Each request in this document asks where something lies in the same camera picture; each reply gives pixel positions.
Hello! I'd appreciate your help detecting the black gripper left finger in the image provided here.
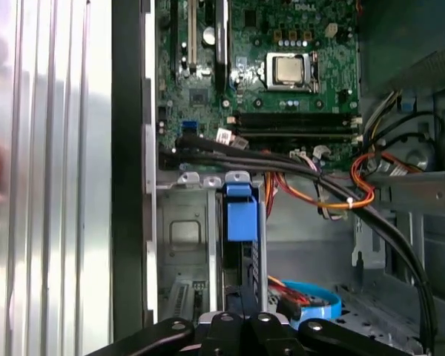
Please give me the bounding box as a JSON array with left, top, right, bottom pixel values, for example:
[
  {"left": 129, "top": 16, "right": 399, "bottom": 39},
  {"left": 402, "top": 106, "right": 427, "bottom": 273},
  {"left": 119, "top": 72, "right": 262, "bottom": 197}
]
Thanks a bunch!
[{"left": 84, "top": 312, "right": 246, "bottom": 356}]

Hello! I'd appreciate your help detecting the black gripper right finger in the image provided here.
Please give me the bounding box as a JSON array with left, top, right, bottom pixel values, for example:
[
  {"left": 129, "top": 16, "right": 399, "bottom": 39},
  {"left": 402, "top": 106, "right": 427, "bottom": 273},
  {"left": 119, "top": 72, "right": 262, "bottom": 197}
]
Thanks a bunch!
[{"left": 247, "top": 312, "right": 413, "bottom": 356}]

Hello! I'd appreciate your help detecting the hard disk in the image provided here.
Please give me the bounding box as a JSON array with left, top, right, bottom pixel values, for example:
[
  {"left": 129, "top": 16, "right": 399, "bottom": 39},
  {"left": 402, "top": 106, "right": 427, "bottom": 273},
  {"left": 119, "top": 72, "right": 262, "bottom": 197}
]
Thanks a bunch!
[{"left": 217, "top": 171, "right": 268, "bottom": 323}]

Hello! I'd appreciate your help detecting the metal disk bay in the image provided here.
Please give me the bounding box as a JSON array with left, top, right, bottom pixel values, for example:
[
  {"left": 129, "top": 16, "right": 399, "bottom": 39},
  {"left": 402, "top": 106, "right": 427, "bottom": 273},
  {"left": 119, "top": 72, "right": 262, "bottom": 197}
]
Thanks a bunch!
[{"left": 154, "top": 170, "right": 268, "bottom": 324}]

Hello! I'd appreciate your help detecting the metal drive cage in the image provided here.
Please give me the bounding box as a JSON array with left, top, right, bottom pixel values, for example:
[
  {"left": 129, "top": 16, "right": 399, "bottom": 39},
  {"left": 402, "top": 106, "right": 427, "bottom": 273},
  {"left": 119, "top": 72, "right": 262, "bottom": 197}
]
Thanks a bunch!
[{"left": 355, "top": 87, "right": 445, "bottom": 286}]

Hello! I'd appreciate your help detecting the black open PC case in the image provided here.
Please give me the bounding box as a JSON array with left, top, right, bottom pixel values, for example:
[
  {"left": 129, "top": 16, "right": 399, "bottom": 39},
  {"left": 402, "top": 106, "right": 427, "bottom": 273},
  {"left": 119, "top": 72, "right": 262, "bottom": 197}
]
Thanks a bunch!
[{"left": 111, "top": 0, "right": 445, "bottom": 356}]

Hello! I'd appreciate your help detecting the black RAM slot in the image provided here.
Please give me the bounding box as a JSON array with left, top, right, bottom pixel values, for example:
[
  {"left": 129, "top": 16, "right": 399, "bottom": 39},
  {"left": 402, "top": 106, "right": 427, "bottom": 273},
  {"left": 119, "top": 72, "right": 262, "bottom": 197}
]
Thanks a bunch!
[
  {"left": 228, "top": 111, "right": 363, "bottom": 126},
  {"left": 231, "top": 125, "right": 363, "bottom": 140}
]

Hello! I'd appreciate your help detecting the green motherboard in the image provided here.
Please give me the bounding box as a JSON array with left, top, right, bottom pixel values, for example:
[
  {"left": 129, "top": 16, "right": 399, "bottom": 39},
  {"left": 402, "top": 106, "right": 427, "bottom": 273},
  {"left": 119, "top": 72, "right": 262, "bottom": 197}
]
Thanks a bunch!
[{"left": 156, "top": 0, "right": 361, "bottom": 174}]

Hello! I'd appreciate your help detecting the silver CPU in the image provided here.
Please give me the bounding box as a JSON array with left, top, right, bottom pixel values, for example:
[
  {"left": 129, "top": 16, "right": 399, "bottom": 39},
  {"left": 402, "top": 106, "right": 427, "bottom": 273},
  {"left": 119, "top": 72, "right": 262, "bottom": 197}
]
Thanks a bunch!
[{"left": 274, "top": 55, "right": 307, "bottom": 88}]

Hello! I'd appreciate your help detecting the CPU socket with metal cover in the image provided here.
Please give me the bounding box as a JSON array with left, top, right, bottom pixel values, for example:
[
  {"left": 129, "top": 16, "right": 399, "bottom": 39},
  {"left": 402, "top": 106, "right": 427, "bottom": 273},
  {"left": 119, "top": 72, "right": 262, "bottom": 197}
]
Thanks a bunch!
[{"left": 264, "top": 50, "right": 320, "bottom": 93}]

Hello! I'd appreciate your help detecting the black expansion slot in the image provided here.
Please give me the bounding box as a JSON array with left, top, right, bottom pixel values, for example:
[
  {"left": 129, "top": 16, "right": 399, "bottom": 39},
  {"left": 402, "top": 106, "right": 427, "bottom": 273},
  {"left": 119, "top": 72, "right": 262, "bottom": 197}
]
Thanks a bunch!
[{"left": 169, "top": 0, "right": 179, "bottom": 77}]

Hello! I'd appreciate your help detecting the white expansion slot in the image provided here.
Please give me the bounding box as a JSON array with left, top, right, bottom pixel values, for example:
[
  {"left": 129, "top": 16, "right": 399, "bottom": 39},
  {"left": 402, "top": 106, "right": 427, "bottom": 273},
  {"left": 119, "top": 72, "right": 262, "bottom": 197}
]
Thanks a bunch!
[{"left": 186, "top": 0, "right": 198, "bottom": 65}]

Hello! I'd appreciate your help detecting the blue flat data wire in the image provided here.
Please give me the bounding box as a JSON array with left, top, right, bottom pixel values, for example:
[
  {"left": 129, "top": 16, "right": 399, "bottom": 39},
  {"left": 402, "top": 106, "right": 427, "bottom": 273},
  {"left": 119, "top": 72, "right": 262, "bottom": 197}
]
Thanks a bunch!
[{"left": 280, "top": 280, "right": 343, "bottom": 332}]

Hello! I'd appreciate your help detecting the black cable bundle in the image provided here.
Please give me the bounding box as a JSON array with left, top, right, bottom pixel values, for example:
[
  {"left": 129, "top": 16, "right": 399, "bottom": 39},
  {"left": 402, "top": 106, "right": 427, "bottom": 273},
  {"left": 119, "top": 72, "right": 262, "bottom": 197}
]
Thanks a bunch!
[{"left": 158, "top": 133, "right": 438, "bottom": 356}]

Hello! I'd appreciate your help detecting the orange power wire bundle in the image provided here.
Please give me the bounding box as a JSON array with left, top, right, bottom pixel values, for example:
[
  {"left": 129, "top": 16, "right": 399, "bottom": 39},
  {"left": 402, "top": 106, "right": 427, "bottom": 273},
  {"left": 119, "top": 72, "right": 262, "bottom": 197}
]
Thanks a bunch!
[{"left": 263, "top": 151, "right": 424, "bottom": 224}]

